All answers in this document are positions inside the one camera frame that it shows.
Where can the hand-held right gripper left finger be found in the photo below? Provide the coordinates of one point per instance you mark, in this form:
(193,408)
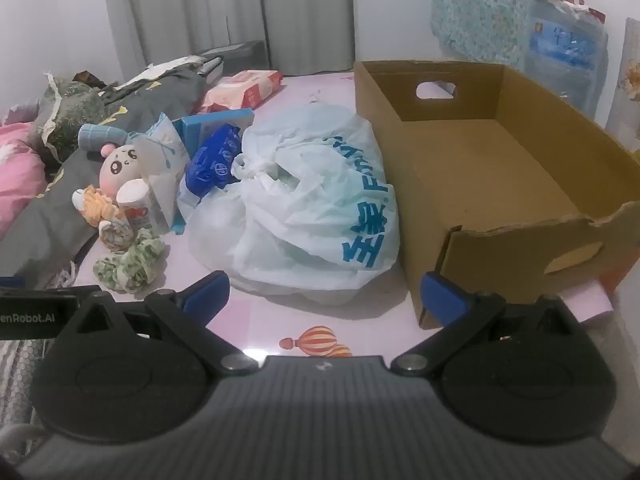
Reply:
(207,290)

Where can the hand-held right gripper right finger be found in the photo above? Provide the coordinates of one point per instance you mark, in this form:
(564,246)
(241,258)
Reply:
(442,297)

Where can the blue tissue packet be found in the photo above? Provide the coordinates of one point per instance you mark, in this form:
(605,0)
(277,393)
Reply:
(210,160)

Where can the brown cardboard box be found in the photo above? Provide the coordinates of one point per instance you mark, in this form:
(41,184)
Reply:
(475,170)

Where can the grey honeycomb patterned cloth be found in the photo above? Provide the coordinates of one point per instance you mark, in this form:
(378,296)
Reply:
(20,385)

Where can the green floral bunched cloth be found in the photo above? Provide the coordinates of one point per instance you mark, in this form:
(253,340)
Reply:
(132,262)

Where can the small floral rolled cloth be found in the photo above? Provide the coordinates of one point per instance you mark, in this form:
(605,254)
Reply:
(116,235)

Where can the small white red tissue pack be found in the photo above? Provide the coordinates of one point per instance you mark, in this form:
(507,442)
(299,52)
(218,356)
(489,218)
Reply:
(137,205)

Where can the white plastic bag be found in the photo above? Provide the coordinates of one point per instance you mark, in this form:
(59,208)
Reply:
(300,210)

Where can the white leaf print tissue packet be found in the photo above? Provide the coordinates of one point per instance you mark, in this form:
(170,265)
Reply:
(160,175)

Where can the pink blanket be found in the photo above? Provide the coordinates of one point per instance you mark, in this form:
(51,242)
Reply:
(17,170)

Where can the pink plush toy blue bow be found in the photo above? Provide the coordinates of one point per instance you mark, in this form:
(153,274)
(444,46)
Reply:
(120,162)

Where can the light blue flat box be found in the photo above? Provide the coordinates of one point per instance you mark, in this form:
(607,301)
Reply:
(212,121)

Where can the grey blanket yellow prints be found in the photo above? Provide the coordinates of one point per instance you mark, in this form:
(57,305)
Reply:
(150,100)

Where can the red pink wipes packet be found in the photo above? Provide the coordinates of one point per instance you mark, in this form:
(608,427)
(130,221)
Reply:
(242,89)

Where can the green floral pillow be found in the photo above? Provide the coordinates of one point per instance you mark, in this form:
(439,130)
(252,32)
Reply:
(70,110)

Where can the black box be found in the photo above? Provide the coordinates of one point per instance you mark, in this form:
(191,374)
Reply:
(240,55)

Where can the large clear water bottle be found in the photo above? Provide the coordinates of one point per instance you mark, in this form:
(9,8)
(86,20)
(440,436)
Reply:
(565,50)

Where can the grey curtain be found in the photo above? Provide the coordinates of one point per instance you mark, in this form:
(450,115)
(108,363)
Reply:
(210,5)

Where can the floral wall poster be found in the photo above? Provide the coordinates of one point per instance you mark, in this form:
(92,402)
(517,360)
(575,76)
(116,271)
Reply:
(625,85)

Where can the teal patterned wall cloth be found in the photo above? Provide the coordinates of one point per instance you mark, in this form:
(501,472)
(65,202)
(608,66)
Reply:
(485,5)

